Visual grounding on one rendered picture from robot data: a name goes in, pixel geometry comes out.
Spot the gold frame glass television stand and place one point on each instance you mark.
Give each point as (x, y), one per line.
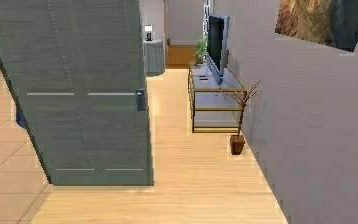
(210, 100)

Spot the grey-green room door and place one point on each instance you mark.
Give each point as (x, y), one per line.
(80, 100)

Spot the red twig plant brown pot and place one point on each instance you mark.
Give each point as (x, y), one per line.
(240, 113)

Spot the green leafy house plant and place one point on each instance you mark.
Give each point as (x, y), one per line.
(200, 50)

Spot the black flat television set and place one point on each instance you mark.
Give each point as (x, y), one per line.
(215, 46)

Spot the brown framed wall picture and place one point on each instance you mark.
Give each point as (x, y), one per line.
(317, 20)

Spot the small black remote control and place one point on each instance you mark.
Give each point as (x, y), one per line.
(203, 79)

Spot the white shade table lamp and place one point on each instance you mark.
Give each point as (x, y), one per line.
(148, 31)

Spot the round grey side table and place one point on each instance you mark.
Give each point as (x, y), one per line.
(153, 56)

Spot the blue object behind door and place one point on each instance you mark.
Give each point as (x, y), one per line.
(20, 119)

